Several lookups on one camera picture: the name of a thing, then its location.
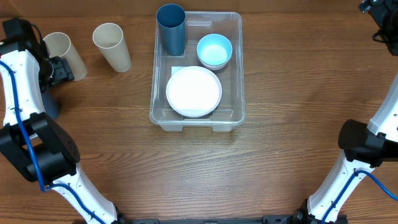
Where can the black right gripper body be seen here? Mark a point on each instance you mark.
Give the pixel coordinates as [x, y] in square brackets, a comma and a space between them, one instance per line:
[385, 14]

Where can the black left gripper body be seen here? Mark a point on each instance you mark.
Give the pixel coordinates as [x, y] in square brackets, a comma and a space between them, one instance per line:
[61, 70]

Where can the cream plastic cup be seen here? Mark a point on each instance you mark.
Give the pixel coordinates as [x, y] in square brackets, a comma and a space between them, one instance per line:
[109, 38]
[59, 44]

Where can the blue plastic cup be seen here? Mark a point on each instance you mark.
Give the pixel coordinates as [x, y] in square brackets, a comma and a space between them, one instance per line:
[51, 107]
[171, 20]

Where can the white pink plastic plate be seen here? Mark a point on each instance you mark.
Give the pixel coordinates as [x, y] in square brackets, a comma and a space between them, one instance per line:
[194, 91]

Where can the light blue plastic bowl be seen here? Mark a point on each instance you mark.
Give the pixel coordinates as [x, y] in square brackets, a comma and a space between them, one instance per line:
[214, 49]

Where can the clear plastic storage bin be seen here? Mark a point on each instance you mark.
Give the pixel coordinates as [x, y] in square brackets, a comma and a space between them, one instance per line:
[230, 113]

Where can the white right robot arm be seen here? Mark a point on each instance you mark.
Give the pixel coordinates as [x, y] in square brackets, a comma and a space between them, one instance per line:
[363, 147]

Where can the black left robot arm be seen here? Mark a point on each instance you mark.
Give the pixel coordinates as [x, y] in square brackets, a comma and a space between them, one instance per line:
[31, 140]

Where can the white label in bin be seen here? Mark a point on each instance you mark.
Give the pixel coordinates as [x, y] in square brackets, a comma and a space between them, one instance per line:
[175, 69]

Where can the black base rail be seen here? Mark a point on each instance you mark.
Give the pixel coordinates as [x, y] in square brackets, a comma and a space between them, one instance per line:
[266, 219]

